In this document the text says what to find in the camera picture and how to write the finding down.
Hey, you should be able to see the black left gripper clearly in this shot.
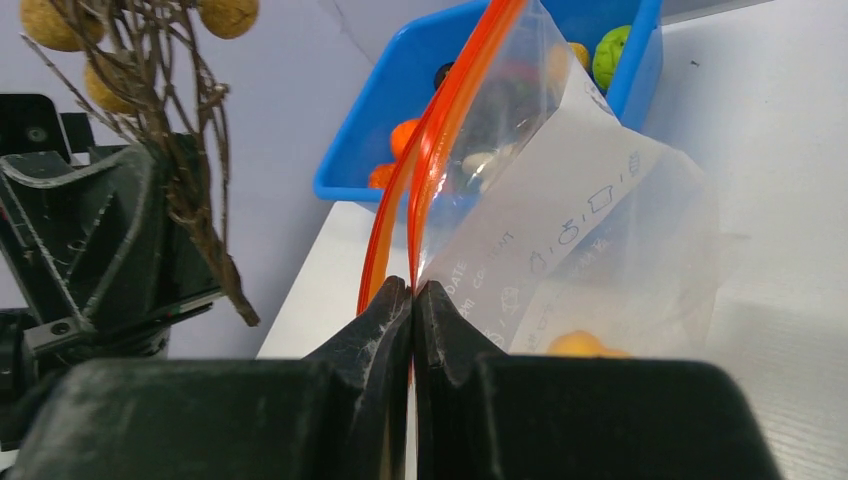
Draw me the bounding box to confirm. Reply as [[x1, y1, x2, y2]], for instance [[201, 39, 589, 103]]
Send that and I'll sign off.
[[1, 93, 221, 451]]

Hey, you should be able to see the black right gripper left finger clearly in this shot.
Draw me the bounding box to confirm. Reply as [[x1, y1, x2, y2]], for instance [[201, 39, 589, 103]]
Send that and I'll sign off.
[[9, 276, 412, 479]]

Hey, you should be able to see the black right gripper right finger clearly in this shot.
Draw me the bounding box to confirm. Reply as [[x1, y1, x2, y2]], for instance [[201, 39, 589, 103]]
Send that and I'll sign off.
[[412, 282, 780, 480]]

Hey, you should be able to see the yellow bumpy pepper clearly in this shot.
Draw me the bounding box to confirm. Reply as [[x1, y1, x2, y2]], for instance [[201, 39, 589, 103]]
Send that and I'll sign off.
[[546, 330, 630, 358]]

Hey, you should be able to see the longan bunch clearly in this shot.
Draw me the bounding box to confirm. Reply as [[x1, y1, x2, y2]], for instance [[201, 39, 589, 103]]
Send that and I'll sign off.
[[19, 1, 260, 327]]

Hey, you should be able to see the clear zip top bag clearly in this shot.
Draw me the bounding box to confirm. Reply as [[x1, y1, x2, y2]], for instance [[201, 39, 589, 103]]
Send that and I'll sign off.
[[358, 1, 719, 356]]

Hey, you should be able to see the orange red bumpy pepper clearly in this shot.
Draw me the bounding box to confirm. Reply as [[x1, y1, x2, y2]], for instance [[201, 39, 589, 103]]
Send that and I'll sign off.
[[368, 162, 397, 190]]

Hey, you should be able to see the white mushroom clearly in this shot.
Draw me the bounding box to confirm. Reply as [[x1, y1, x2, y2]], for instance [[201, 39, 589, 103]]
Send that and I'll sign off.
[[461, 144, 515, 176]]

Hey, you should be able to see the orange fruit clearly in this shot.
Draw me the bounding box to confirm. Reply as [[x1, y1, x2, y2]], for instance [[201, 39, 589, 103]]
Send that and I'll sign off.
[[389, 118, 420, 160]]

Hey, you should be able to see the yellow lemon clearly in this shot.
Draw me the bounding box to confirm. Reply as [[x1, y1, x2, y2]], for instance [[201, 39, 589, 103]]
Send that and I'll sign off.
[[547, 42, 590, 83]]

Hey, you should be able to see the green custard apple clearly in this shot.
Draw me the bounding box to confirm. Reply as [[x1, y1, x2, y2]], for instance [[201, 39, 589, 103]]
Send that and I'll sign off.
[[591, 25, 631, 91]]

